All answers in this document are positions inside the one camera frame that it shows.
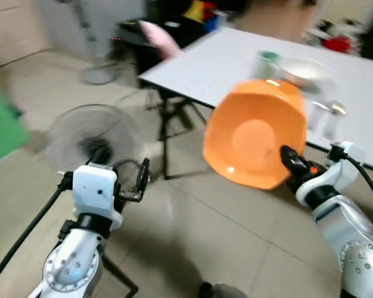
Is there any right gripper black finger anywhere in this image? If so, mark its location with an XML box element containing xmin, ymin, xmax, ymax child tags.
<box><xmin>279</xmin><ymin>145</ymin><xmax>307</xmax><ymax>172</ymax></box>

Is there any orange plastic bowl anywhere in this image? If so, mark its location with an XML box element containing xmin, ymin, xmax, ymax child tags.
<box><xmin>202</xmin><ymin>78</ymin><xmax>309</xmax><ymax>191</ymax></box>

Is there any grey floor fan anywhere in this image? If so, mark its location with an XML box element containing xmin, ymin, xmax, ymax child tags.
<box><xmin>46</xmin><ymin>104</ymin><xmax>151</xmax><ymax>182</ymax></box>

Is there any clear drinking glass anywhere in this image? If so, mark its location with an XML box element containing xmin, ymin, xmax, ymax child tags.
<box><xmin>307</xmin><ymin>99</ymin><xmax>348</xmax><ymax>141</ymax></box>

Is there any round grey stand base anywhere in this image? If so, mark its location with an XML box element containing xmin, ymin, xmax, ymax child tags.
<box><xmin>81</xmin><ymin>62</ymin><xmax>117</xmax><ymax>86</ymax></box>

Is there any black metal stand leg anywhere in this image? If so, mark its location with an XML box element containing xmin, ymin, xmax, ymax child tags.
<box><xmin>99</xmin><ymin>253</ymin><xmax>140</xmax><ymax>298</ymax></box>

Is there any white bowl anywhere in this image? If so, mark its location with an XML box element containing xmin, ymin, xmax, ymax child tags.
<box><xmin>280</xmin><ymin>57</ymin><xmax>329</xmax><ymax>88</ymax></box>

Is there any green cup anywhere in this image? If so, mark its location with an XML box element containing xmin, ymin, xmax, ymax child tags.
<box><xmin>256</xmin><ymin>50</ymin><xmax>282</xmax><ymax>79</ymax></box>

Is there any green object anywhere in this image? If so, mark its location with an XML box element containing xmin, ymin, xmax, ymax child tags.
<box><xmin>0</xmin><ymin>73</ymin><xmax>30</xmax><ymax>169</ymax></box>

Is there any white folding table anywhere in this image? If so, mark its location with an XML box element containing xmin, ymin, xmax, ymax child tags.
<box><xmin>139</xmin><ymin>26</ymin><xmax>373</xmax><ymax>181</ymax></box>

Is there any red and white toy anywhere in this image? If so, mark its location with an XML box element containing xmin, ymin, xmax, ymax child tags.
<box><xmin>310</xmin><ymin>20</ymin><xmax>362</xmax><ymax>55</ymax></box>

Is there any pink soft object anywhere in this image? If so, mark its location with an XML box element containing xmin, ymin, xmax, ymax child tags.
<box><xmin>139</xmin><ymin>20</ymin><xmax>185</xmax><ymax>61</ymax></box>

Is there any grey robot foot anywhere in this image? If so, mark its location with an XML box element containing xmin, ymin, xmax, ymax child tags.
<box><xmin>197</xmin><ymin>282</ymin><xmax>251</xmax><ymax>298</ymax></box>

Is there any yellow and red object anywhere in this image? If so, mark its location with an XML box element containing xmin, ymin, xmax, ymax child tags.
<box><xmin>183</xmin><ymin>0</ymin><xmax>219</xmax><ymax>26</ymax></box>

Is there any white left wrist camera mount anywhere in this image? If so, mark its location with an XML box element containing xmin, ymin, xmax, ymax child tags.
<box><xmin>71</xmin><ymin>164</ymin><xmax>124</xmax><ymax>229</ymax></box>

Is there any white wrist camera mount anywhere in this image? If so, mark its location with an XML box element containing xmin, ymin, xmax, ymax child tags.
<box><xmin>326</xmin><ymin>141</ymin><xmax>367</xmax><ymax>187</ymax></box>
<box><xmin>71</xmin><ymin>164</ymin><xmax>124</xmax><ymax>229</ymax></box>

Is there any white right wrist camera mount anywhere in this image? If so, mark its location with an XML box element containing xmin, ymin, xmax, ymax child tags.
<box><xmin>326</xmin><ymin>141</ymin><xmax>367</xmax><ymax>187</ymax></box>

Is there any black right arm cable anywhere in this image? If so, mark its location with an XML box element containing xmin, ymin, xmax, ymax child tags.
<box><xmin>333</xmin><ymin>148</ymin><xmax>373</xmax><ymax>213</ymax></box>

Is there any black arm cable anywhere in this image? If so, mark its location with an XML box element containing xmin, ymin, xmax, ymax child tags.
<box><xmin>0</xmin><ymin>176</ymin><xmax>74</xmax><ymax>294</ymax></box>
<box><xmin>333</xmin><ymin>148</ymin><xmax>373</xmax><ymax>213</ymax></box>

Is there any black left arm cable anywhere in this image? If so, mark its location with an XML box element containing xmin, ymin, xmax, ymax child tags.
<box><xmin>0</xmin><ymin>176</ymin><xmax>74</xmax><ymax>294</ymax></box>

